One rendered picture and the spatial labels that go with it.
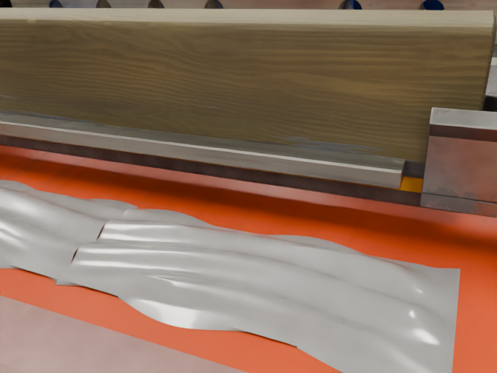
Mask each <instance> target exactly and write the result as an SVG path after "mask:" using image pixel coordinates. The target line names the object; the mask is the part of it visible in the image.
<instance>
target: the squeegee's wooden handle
mask: <svg viewBox="0 0 497 373"><path fill-rule="evenodd" d="M496 30H497V24H496V16H495V14H494V12H493V10H274V9H143V8H13V7H0V113H7V114H14V115H26V116H33V117H40V118H52V119H59V120H66V121H78V122H85V123H91V124H104V125H111V126H117V127H130V128H136V129H143V130H156V131H162V132H175V133H182V134H188V135H201V136H207V137H214V138H227V139H233V140H240V141H252V142H259V143H266V144H278V145H285V146H292V147H304V148H311V149H323V150H330V151H337V152H349V153H356V154H363V155H375V156H382V157H388V158H401V159H405V170H404V176H406V177H412V178H423V175H424V169H425V159H426V152H427V141H428V135H429V120H430V112H431V109H432V108H433V107H438V108H448V109H458V110H477V111H482V110H483V106H484V98H485V93H486V89H487V82H488V78H489V73H490V66H491V61H492V57H493V50H494V45H495V40H496Z"/></svg>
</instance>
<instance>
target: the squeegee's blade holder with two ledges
mask: <svg viewBox="0 0 497 373"><path fill-rule="evenodd" d="M0 135H8V136H14V137H19V138H30V139H35V140H42V141H51V142H57V143H63V144H73V145H78V146H85V147H94V148H101V149H110V150H116V151H122V152H132V153H138V154H144V155H153V156H160V157H165V158H175V159H181V160H187V161H197V162H203V163H208V164H219V165H224V166H230V167H240V168H246V169H256V170H262V171H267V172H278V173H283V174H289V175H299V176H305V177H310V178H321V179H326V180H332V181H342V182H348V183H354V184H364V185H369V186H375V187H385V188H391V189H400V188H401V185H402V180H403V178H404V170H405V159H401V158H388V157H382V156H375V155H363V154H356V153H349V152H337V151H330V150H323V149H311V148H304V147H292V146H285V145H278V144H266V143H259V142H252V141H240V140H233V139H227V138H214V137H207V136H201V135H188V134H182V133H175V132H162V131H156V130H143V129H136V128H130V127H117V126H111V125H104V124H91V123H85V122H78V121H66V120H59V119H52V118H40V117H33V116H26V115H14V114H7V113H0Z"/></svg>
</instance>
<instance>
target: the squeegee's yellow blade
mask: <svg viewBox="0 0 497 373"><path fill-rule="evenodd" d="M422 182H423V178H412V177H406V176H404V178H403V180H402V185H401V188H400V189H398V190H404V191H409V192H420V193H422Z"/></svg>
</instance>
